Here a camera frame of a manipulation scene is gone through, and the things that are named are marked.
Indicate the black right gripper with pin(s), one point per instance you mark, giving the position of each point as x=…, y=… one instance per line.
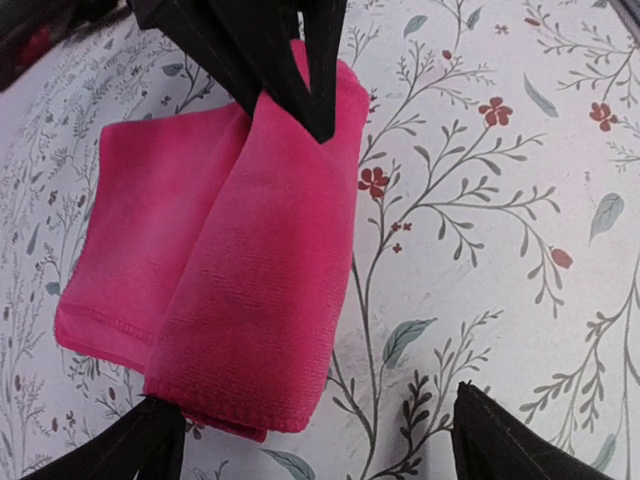
x=30, y=29

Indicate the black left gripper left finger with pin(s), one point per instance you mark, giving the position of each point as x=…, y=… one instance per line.
x=146, y=443

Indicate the floral tablecloth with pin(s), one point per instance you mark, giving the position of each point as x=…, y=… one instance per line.
x=496, y=239

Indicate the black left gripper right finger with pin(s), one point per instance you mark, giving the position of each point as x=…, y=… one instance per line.
x=490, y=443

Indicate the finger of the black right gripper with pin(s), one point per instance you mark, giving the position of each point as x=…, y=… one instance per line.
x=311, y=102
x=244, y=45

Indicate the pink towel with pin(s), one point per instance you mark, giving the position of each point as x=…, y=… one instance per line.
x=217, y=259

